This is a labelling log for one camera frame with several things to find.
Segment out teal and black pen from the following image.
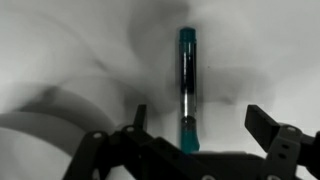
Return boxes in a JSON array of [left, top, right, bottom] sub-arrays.
[[176, 27, 201, 155]]

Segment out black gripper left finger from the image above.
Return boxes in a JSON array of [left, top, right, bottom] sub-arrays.
[[63, 104, 214, 180]]

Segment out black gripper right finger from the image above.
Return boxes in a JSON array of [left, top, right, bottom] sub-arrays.
[[244, 104, 320, 180]]

